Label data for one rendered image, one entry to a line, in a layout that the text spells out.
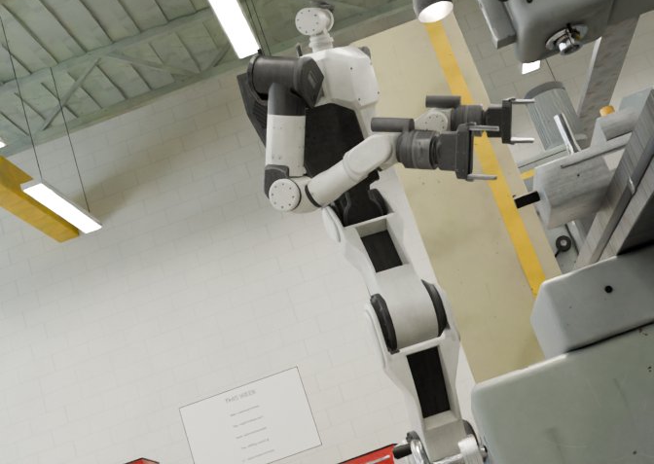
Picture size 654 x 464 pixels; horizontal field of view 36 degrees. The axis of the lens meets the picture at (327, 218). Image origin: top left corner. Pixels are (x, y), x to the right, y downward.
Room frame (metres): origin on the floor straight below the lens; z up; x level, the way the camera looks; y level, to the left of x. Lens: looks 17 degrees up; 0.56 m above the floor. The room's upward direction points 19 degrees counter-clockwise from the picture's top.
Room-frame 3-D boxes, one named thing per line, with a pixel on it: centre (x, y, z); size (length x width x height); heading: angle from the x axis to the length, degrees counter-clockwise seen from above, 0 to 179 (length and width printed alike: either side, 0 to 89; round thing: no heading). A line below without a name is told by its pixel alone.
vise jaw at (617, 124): (1.57, -0.49, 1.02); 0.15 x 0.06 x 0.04; 175
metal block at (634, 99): (1.56, -0.54, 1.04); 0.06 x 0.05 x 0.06; 175
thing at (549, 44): (1.79, -0.55, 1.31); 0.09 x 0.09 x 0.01
